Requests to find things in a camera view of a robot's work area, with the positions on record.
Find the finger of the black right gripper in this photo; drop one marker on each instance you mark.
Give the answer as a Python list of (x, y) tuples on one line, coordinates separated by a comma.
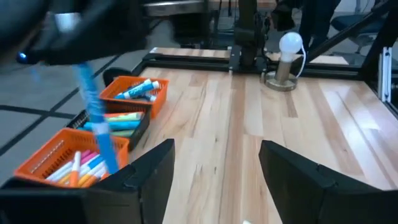
[(15, 25), (112, 28)]

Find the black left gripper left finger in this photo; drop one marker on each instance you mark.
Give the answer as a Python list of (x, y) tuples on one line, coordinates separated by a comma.
[(146, 186)]

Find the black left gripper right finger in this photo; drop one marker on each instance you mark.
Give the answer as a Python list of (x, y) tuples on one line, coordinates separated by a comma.
[(304, 193)]

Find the blue cap white marker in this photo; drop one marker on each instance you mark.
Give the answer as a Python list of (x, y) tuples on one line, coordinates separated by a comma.
[(96, 162), (109, 152)]

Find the orange cap white marker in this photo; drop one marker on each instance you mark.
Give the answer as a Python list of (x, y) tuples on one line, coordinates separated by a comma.
[(74, 174), (90, 178)]

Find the pink cap white marker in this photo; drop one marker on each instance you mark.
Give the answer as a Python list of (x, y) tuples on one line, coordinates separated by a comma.
[(87, 153), (92, 158)]

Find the teal highlighter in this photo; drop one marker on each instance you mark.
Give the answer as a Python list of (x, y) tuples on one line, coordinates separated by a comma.
[(118, 125)]

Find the orange highlighter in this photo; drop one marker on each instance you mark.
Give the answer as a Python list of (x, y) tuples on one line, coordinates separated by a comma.
[(124, 114)]

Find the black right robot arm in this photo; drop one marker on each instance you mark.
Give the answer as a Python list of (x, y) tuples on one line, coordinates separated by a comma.
[(247, 31)]

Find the black mesh basket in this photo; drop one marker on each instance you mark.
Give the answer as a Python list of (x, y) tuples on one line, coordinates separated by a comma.
[(141, 137)]

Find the grey metal workbench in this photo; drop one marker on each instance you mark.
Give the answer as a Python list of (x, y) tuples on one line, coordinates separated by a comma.
[(174, 6)]

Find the orange mesh basket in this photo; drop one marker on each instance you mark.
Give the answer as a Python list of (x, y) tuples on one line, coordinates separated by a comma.
[(37, 161), (157, 107)]

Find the white globe lamp brass base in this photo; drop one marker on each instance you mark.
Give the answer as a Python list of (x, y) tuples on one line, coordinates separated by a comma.
[(290, 43)]

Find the person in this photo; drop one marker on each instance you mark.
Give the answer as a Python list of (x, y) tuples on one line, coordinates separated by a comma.
[(317, 18)]

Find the blue office chair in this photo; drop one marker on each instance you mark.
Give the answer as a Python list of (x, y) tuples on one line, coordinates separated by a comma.
[(348, 21)]

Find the white aluminium bracket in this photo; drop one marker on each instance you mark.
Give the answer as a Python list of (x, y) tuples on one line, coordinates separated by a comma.
[(385, 74)]

